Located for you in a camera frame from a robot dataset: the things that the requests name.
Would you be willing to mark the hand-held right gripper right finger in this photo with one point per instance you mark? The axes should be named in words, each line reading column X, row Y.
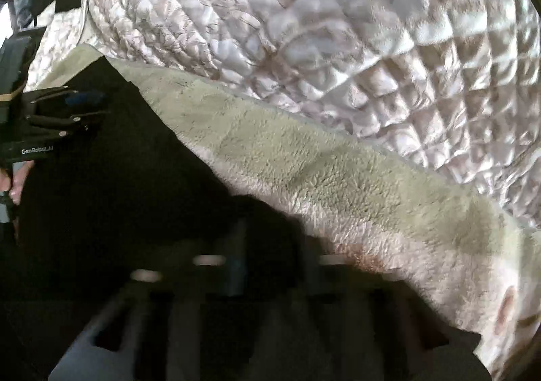
column 338, row 279

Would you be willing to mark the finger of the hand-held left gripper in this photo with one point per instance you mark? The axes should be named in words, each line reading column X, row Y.
column 86, row 99
column 67, row 124

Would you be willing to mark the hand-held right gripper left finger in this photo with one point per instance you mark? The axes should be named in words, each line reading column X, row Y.
column 236, row 262

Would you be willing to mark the black pants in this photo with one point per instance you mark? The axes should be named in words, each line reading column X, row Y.
column 126, row 173

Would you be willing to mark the person's left hand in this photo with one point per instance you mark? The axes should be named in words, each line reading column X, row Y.
column 17, row 182

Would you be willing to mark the quilted floral pillow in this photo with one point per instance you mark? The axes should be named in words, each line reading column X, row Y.
column 55, row 51

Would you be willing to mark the floral fleece blanket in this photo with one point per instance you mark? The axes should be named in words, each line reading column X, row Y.
column 338, row 195

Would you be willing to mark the quilted satin bedspread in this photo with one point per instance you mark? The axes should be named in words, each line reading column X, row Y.
column 338, row 25

